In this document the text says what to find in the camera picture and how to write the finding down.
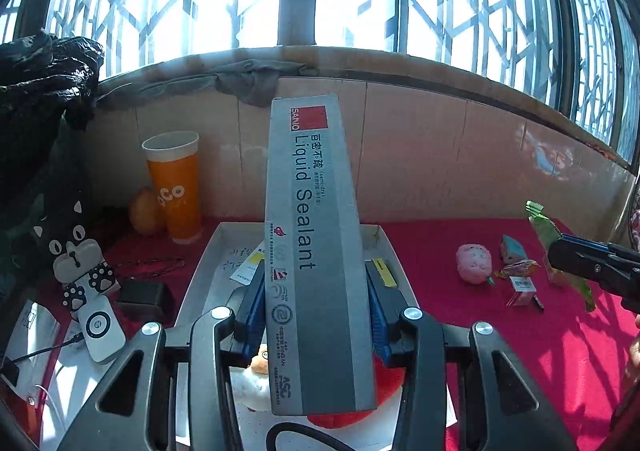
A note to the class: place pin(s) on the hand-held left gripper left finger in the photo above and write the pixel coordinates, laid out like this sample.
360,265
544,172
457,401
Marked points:
255,321

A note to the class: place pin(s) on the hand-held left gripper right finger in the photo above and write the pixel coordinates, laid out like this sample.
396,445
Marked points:
377,326

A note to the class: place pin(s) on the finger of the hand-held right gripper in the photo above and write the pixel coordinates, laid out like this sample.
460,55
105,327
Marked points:
590,242
595,268

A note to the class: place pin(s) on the green snack packet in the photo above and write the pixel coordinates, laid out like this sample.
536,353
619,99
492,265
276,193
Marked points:
542,231

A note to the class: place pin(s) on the white plush toy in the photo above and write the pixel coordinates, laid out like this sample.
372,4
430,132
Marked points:
250,381

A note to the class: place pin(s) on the white cardboard box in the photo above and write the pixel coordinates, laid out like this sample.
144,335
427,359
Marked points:
210,271

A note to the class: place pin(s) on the blue tissue pack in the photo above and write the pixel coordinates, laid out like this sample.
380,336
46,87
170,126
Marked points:
512,248

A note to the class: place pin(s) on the grey long cardboard box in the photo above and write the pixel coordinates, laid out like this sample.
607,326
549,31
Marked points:
315,256

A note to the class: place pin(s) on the red strawberry plush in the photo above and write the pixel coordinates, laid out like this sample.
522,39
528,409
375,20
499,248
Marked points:
390,386

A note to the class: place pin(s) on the white red barcode box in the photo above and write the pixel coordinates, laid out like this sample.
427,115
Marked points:
521,290

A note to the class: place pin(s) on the yellow candy packet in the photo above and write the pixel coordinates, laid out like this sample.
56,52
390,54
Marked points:
517,269

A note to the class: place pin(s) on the small black box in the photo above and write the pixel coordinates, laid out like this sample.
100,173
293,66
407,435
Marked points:
145,301

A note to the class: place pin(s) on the pink plush toy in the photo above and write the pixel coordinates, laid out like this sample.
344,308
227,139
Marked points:
474,263

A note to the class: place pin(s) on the thin-framed glasses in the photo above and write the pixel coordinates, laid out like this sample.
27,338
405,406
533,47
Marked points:
150,265

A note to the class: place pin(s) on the orange paper cup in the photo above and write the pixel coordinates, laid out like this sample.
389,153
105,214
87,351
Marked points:
175,191

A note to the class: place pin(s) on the white power bank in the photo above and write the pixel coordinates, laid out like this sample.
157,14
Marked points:
102,328

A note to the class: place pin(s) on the orange fruit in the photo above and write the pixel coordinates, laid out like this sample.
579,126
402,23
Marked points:
145,213

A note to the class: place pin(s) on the white paper sheet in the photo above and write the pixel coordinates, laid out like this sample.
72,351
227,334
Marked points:
27,331

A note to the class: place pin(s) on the grey cloth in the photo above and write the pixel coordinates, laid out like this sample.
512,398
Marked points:
240,81

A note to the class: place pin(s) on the black plastic bag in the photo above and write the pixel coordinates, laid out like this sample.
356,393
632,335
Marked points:
40,96

